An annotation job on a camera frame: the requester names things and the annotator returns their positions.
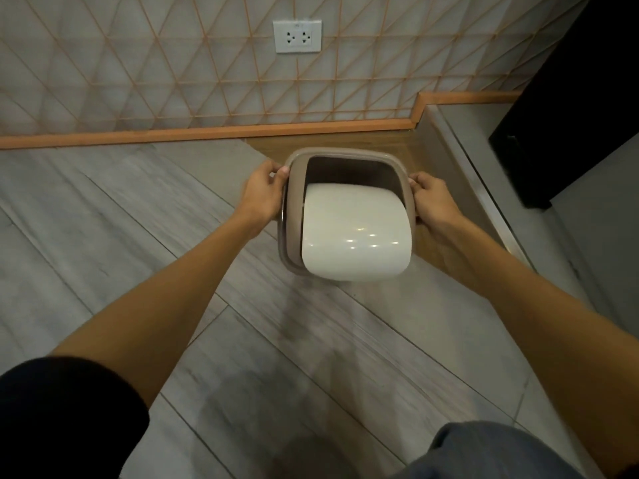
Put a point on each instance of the white wall power outlet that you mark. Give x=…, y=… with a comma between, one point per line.
x=297, y=36

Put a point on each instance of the person's grey trouser leg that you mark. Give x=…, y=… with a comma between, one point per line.
x=489, y=453

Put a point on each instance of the person's black sleeve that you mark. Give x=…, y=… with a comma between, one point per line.
x=65, y=419

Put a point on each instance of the metal floor track strip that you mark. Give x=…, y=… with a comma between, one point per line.
x=491, y=214

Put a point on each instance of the person's right hand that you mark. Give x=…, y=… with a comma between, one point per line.
x=438, y=202

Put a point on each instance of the taupe swing-lid trash bin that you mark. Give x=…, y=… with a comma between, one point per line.
x=354, y=229

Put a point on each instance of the person's left thumb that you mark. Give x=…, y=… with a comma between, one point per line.
x=280, y=173

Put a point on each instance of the orange wooden baseboard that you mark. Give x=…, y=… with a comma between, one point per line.
x=199, y=133

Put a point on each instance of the person's right thumb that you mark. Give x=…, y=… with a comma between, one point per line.
x=415, y=186

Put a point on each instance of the person's left forearm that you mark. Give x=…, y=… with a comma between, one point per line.
x=164, y=304

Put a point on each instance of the person's left hand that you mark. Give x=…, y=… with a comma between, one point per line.
x=262, y=197

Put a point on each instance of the person's right forearm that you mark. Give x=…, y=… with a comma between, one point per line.
x=539, y=319

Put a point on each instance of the black cabinet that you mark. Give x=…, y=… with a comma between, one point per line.
x=574, y=94

